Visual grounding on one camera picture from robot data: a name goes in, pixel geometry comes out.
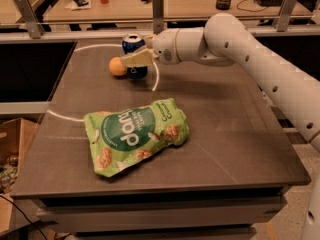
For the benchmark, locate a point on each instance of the cardboard box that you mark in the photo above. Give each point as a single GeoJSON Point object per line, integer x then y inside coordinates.
{"type": "Point", "coordinates": [16, 137]}

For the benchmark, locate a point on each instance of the green chips bag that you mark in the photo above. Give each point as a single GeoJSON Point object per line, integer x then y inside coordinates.
{"type": "Point", "coordinates": [119, 140]}

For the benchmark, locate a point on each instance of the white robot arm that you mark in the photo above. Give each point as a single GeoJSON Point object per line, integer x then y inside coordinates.
{"type": "Point", "coordinates": [225, 40]}

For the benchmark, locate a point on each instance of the metal rail bracket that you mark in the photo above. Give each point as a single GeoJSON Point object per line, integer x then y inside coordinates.
{"type": "Point", "coordinates": [34, 28]}
{"type": "Point", "coordinates": [281, 22]}
{"type": "Point", "coordinates": [158, 16]}

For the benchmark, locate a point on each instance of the blue pepsi can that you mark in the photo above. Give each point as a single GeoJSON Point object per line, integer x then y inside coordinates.
{"type": "Point", "coordinates": [130, 43]}

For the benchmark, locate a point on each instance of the right metal rail bracket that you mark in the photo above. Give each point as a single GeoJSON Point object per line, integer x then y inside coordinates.
{"type": "Point", "coordinates": [281, 22]}

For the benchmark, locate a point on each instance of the left metal rail bracket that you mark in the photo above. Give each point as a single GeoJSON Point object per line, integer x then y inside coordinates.
{"type": "Point", "coordinates": [34, 28]}

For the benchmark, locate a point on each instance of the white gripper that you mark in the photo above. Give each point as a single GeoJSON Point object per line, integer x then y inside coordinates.
{"type": "Point", "coordinates": [164, 47]}

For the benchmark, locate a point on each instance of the middle metal rail bracket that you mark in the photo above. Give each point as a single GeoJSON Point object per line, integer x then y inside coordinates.
{"type": "Point", "coordinates": [158, 16]}

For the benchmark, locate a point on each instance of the orange fruit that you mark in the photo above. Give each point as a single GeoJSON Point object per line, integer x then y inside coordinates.
{"type": "Point", "coordinates": [116, 67]}

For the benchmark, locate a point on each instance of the black mesh cup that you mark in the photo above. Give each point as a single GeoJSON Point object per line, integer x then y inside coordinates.
{"type": "Point", "coordinates": [223, 4]}

